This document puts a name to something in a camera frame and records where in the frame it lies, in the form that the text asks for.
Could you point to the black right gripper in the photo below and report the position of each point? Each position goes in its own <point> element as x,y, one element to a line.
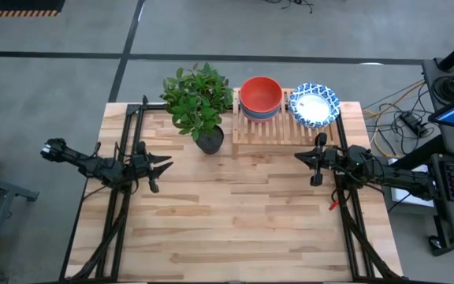
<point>333,159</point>

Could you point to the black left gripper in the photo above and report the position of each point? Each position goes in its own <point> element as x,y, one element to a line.
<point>140,165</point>

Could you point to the blue patterned paper plate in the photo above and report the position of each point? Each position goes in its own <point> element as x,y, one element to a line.
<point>313,107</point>

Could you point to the blue-grey bowl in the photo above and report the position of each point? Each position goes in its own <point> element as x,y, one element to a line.
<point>261,115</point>

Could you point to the red bowl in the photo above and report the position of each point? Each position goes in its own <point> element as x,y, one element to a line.
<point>261,94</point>

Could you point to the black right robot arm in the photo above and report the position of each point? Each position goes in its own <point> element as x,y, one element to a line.
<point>400,179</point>

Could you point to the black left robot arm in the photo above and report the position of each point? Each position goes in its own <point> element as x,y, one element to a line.
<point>77,159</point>

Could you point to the wooden slatted shelf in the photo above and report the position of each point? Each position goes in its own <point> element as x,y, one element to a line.
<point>274,134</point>

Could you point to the green potted plant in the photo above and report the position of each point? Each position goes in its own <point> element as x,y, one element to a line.
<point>195,98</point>

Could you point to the black power adapter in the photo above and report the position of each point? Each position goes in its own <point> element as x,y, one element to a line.
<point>412,122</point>

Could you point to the grey metal side table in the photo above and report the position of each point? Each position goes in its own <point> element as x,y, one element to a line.
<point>6,189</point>

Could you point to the black mat hazard stripe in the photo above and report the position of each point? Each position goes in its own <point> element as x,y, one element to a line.
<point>14,4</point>

